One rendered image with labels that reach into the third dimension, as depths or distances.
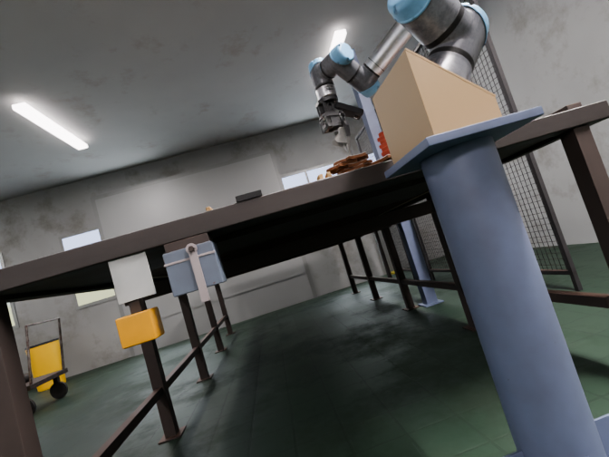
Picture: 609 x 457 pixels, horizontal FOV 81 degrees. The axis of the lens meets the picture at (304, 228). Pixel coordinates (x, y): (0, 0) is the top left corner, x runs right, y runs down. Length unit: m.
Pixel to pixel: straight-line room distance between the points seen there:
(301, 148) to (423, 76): 5.67
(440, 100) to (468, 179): 0.18
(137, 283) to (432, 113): 0.85
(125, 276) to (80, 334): 5.82
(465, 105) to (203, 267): 0.75
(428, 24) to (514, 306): 0.66
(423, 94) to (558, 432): 0.76
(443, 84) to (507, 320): 0.53
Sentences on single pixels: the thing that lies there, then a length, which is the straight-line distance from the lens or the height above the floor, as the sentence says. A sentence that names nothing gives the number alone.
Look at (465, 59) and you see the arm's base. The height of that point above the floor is 1.04.
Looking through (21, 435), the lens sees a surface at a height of 0.49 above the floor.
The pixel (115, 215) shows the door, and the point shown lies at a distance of 6.62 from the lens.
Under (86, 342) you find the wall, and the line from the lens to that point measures 6.86.
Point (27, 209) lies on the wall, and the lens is 7.33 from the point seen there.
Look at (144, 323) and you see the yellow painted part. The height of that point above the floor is 0.67.
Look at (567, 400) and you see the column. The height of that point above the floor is 0.27.
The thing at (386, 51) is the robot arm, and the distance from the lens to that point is 1.41.
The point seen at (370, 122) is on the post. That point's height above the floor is 1.68.
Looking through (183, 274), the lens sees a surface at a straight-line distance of 1.01.
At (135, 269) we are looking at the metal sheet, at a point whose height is 0.81.
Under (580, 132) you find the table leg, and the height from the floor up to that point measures 0.83.
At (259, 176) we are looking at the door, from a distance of 6.25.
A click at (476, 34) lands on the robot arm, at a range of 1.05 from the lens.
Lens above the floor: 0.71
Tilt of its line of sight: 4 degrees up
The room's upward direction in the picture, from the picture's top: 17 degrees counter-clockwise
